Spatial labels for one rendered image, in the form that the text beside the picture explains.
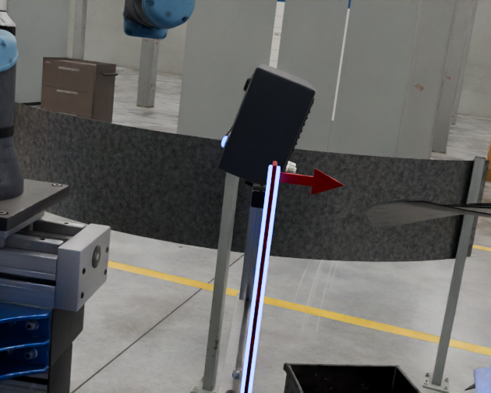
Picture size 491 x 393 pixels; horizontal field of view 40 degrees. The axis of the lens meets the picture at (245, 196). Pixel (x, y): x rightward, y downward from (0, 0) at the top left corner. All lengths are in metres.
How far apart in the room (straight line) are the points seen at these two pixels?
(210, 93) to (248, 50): 0.59
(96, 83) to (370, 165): 5.10
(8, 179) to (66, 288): 0.18
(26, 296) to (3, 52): 0.34
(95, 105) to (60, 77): 0.47
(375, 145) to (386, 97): 0.47
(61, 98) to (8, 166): 6.45
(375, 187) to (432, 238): 0.36
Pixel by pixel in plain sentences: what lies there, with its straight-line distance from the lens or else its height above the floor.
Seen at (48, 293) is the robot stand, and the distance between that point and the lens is 0.98.
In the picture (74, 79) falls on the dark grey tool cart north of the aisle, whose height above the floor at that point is 0.71.
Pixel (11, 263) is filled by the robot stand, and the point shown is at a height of 0.96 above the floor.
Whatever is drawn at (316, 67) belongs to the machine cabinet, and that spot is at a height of 1.14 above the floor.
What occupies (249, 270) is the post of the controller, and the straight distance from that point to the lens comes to 1.18.
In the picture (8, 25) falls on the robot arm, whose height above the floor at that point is 1.28.
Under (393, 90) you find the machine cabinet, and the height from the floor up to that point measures 1.02.
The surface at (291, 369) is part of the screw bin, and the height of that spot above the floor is 0.88.
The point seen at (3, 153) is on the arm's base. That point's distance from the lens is 1.01.
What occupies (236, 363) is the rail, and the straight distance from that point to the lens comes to 0.99.
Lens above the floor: 1.29
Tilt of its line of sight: 13 degrees down
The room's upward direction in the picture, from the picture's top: 7 degrees clockwise
